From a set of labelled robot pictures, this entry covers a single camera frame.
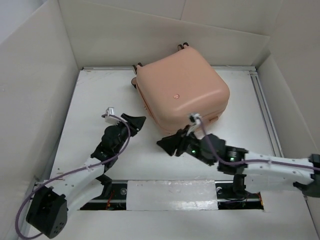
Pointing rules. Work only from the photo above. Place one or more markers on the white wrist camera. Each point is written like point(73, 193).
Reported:
point(195, 122)
point(109, 116)

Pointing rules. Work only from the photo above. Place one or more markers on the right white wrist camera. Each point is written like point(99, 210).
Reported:
point(195, 122)

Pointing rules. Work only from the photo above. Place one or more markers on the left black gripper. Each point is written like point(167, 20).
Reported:
point(136, 123)

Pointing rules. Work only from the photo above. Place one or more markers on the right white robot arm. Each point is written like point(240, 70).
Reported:
point(252, 172)

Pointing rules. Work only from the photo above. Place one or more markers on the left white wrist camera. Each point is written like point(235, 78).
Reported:
point(109, 116)

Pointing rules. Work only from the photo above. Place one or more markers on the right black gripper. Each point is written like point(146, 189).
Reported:
point(170, 143)

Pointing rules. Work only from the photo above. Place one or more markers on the pink hard-shell suitcase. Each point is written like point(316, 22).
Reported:
point(178, 85)

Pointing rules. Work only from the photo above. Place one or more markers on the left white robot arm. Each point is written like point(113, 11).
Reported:
point(55, 200)

